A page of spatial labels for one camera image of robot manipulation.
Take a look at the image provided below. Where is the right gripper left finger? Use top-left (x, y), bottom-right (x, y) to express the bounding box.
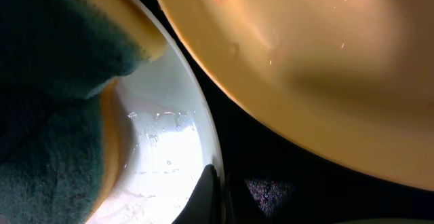
top-left (173, 164), bottom-right (222, 224)

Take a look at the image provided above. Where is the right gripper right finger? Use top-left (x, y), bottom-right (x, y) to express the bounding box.
top-left (224, 173), bottom-right (268, 224)

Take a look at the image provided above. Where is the yellow plate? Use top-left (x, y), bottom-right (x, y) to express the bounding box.
top-left (158, 0), bottom-right (433, 190)

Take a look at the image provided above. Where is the green and yellow scrub sponge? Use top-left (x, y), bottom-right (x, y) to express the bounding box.
top-left (1, 0), bottom-right (166, 223)

